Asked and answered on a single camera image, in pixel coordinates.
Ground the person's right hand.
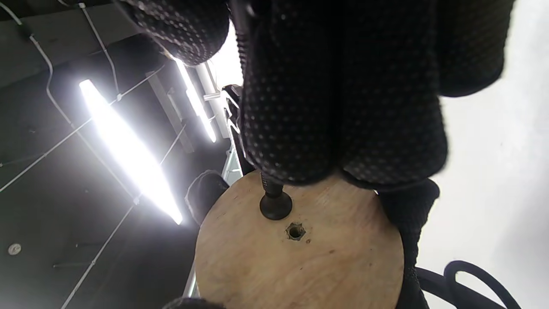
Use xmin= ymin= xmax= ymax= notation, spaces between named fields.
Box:
xmin=116 ymin=0 xmax=515 ymax=191

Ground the black glove cable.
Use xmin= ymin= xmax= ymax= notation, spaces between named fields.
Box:
xmin=415 ymin=260 xmax=522 ymax=309

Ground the black metal clamp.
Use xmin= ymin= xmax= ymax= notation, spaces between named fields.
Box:
xmin=221 ymin=84 xmax=294 ymax=221

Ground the long ceiling light tube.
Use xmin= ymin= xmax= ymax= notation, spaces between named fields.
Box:
xmin=79 ymin=79 xmax=184 ymax=225
xmin=174 ymin=58 xmax=217 ymax=143

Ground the person's left hand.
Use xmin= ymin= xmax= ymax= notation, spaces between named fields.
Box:
xmin=162 ymin=170 xmax=440 ymax=309

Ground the round wooden disc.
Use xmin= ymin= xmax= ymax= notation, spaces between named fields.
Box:
xmin=194 ymin=170 xmax=405 ymax=309

